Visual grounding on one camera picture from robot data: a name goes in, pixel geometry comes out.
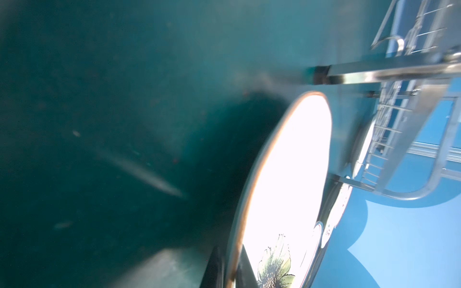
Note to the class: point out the stainless steel dish rack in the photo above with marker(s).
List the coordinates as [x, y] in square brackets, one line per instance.
[414, 78]

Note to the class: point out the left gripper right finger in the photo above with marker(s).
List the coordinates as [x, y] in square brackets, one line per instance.
[245, 277]

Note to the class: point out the rear aluminium frame bar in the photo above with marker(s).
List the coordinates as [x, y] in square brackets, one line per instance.
[431, 151]

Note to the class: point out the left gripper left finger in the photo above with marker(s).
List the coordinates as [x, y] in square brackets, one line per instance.
[214, 273]

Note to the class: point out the orange sunburst plate front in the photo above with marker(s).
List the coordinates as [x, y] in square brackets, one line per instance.
[332, 213]

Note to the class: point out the cream floral plate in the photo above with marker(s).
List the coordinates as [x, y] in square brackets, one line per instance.
[361, 146]

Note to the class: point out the light green flower plate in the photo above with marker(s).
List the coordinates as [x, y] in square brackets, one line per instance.
[277, 214]

